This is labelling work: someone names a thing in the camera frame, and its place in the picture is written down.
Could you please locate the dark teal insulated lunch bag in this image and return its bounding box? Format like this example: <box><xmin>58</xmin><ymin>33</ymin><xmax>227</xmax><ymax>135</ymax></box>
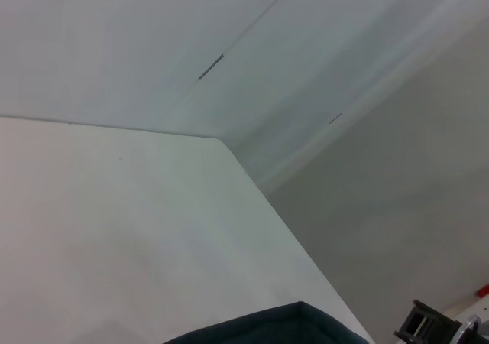
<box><xmin>163</xmin><ymin>300</ymin><xmax>374</xmax><ymax>344</ymax></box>

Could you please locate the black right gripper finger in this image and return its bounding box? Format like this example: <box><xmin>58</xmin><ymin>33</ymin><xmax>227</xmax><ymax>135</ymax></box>
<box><xmin>394</xmin><ymin>300</ymin><xmax>459</xmax><ymax>344</ymax></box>

